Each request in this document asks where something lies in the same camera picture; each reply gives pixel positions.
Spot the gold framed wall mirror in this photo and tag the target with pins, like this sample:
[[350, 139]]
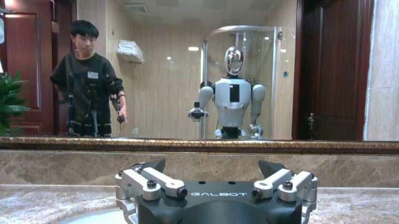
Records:
[[173, 144]]

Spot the glass shower enclosure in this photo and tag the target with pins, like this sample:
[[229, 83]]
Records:
[[274, 58]]

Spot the green potted plant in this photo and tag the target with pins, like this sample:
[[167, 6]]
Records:
[[11, 98]]

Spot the white sink basin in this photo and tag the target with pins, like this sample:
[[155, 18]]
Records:
[[93, 217]]

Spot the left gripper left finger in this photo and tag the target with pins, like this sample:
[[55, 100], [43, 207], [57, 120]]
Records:
[[149, 180]]

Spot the person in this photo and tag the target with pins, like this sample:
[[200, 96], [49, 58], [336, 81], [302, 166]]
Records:
[[89, 70]]

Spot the white towels on rack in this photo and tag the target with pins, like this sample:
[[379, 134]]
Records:
[[129, 50]]

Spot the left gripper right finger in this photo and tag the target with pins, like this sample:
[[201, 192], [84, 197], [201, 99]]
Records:
[[294, 184]]

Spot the blue sticker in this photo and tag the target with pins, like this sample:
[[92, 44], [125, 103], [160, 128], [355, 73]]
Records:
[[284, 74]]

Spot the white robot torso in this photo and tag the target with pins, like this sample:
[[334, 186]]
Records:
[[232, 102]]

